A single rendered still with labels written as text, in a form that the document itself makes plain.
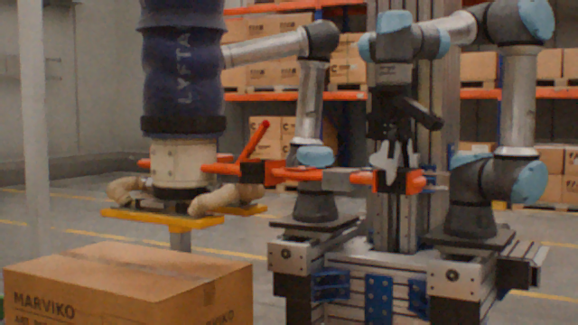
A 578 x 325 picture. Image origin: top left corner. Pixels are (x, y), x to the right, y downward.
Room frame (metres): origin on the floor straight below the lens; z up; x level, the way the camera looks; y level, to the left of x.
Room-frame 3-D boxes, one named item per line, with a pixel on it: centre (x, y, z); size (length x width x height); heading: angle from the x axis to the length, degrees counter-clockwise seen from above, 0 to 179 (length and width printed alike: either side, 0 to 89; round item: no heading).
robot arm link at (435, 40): (1.35, -0.29, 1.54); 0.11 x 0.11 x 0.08; 38
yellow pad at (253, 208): (1.66, 0.23, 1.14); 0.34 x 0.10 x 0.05; 59
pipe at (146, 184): (1.58, 0.28, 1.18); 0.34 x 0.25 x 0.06; 59
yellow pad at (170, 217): (1.50, 0.33, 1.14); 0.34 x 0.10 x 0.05; 59
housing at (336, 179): (1.34, -0.11, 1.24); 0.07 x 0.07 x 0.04; 59
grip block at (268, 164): (1.45, 0.07, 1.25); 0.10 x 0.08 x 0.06; 149
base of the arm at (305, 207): (1.92, -0.08, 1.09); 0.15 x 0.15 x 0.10
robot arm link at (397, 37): (1.28, -0.22, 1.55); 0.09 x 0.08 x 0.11; 128
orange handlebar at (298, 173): (1.58, 0.05, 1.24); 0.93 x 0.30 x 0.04; 59
